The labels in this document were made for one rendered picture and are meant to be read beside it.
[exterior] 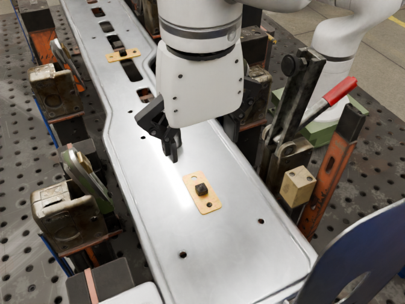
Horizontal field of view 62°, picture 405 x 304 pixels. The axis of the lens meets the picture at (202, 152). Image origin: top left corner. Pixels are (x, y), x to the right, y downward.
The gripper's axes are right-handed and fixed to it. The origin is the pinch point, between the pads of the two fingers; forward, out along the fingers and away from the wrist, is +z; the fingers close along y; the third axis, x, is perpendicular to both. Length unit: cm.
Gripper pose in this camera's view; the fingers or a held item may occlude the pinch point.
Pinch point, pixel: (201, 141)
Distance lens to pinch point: 47.2
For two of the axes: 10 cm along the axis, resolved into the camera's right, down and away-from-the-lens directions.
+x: 4.2, 6.6, -6.2
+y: -9.1, 3.1, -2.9
